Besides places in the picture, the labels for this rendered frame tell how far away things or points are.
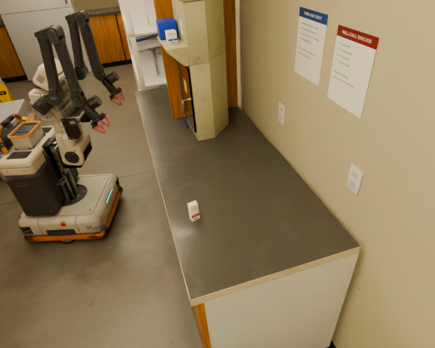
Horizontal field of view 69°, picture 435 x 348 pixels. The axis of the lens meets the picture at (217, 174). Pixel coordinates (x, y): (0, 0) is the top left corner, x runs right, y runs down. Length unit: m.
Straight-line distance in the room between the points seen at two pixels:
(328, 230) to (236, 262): 0.42
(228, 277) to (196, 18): 1.23
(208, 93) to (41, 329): 1.83
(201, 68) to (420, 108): 1.13
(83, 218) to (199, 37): 1.63
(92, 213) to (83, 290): 0.57
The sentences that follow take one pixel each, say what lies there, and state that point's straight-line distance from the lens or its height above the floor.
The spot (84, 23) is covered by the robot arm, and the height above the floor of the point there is 1.56.
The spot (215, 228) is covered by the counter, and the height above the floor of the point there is 0.94.
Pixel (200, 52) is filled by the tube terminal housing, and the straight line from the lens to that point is 1.79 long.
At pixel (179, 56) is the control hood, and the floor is 1.46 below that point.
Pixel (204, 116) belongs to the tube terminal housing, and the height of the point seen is 1.10.
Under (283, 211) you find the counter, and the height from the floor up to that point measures 0.94.
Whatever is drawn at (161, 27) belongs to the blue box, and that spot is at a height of 1.57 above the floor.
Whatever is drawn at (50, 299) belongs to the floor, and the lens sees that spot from 2.65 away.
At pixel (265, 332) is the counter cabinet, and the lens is 1.61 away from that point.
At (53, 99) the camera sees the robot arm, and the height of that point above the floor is 1.24.
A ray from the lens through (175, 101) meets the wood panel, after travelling 2.25.
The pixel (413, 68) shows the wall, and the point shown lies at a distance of 1.07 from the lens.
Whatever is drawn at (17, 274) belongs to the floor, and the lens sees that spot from 2.94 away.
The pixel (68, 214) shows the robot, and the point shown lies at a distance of 2.77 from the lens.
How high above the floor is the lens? 1.96
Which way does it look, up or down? 37 degrees down
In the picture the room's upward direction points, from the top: 4 degrees counter-clockwise
